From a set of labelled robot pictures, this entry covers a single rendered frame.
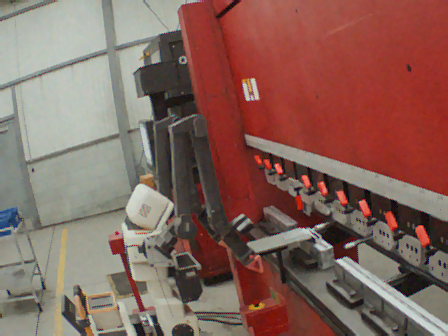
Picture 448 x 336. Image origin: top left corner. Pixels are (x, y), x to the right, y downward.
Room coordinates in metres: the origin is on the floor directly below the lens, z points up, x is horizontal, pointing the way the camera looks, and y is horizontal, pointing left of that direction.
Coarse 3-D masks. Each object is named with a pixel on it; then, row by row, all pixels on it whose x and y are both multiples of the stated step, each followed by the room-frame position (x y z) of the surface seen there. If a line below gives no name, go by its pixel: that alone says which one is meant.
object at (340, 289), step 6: (330, 282) 1.88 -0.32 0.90; (342, 282) 1.84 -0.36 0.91; (330, 288) 1.86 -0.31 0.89; (336, 288) 1.80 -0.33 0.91; (342, 288) 1.78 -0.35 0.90; (348, 288) 1.76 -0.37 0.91; (336, 294) 1.78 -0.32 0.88; (342, 294) 1.72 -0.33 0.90; (348, 294) 1.70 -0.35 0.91; (342, 300) 1.72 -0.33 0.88; (348, 300) 1.65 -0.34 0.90; (354, 300) 1.63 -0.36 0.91; (360, 300) 1.62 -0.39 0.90; (354, 306) 1.62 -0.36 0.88
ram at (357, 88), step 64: (256, 0) 2.27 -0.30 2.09; (320, 0) 1.53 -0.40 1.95; (384, 0) 1.11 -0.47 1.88; (256, 64) 2.57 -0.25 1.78; (320, 64) 1.71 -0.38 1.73; (384, 64) 1.22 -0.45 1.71; (256, 128) 2.88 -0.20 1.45; (320, 128) 1.86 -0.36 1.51; (384, 128) 1.31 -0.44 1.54; (384, 192) 1.37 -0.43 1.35
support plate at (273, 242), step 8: (288, 232) 2.43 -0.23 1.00; (256, 240) 2.42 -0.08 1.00; (264, 240) 2.40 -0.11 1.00; (272, 240) 2.37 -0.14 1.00; (280, 240) 2.34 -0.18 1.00; (288, 240) 2.31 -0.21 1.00; (296, 240) 2.28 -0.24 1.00; (256, 248) 2.30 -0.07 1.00; (264, 248) 2.27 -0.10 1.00; (272, 248) 2.26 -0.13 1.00
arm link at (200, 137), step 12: (204, 120) 1.97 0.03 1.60; (192, 132) 2.05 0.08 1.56; (204, 132) 1.97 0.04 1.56; (204, 144) 2.00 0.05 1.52; (204, 156) 2.00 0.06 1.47; (204, 168) 1.99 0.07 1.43; (204, 180) 1.99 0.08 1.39; (216, 180) 2.00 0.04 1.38; (204, 192) 2.00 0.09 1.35; (216, 192) 2.00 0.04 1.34; (216, 204) 1.99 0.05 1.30; (216, 216) 1.99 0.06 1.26; (216, 228) 1.98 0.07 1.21
